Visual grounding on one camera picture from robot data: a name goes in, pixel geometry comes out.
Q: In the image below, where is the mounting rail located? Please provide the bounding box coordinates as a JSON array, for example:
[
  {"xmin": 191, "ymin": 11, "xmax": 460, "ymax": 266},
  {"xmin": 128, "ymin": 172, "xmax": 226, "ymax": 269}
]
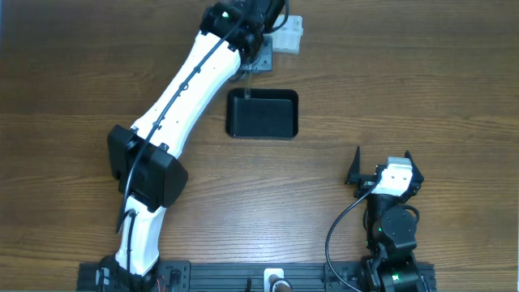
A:
[{"xmin": 76, "ymin": 260, "xmax": 438, "ymax": 292}]

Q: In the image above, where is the black cable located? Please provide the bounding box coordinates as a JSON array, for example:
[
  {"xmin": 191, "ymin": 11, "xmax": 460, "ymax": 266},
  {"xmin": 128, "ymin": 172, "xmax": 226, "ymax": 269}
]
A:
[
  {"xmin": 115, "ymin": 0, "xmax": 291, "ymax": 236},
  {"xmin": 324, "ymin": 180, "xmax": 384, "ymax": 292}
]

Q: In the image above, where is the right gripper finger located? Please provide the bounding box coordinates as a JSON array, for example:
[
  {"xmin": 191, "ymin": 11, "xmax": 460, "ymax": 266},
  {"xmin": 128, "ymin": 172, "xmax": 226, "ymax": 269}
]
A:
[
  {"xmin": 347, "ymin": 145, "xmax": 362, "ymax": 177},
  {"xmin": 403, "ymin": 150, "xmax": 425, "ymax": 180}
]

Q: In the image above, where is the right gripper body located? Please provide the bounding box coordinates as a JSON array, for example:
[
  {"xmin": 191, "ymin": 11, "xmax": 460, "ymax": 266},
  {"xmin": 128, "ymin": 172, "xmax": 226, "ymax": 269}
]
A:
[{"xmin": 345, "ymin": 163, "xmax": 425, "ymax": 201}]

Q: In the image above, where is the black tray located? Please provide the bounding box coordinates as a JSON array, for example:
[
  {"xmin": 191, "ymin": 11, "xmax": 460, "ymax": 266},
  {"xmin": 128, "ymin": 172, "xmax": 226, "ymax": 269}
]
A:
[{"xmin": 225, "ymin": 88, "xmax": 300, "ymax": 141}]

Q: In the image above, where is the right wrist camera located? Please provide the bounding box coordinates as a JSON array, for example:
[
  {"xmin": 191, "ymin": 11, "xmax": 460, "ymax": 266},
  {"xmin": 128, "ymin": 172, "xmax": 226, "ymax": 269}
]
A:
[{"xmin": 371, "ymin": 156, "xmax": 415, "ymax": 197}]

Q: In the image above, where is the white test tube rack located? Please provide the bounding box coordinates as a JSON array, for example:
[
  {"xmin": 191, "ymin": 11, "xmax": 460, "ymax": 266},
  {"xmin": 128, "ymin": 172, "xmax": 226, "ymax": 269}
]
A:
[{"xmin": 270, "ymin": 15, "xmax": 305, "ymax": 56}]

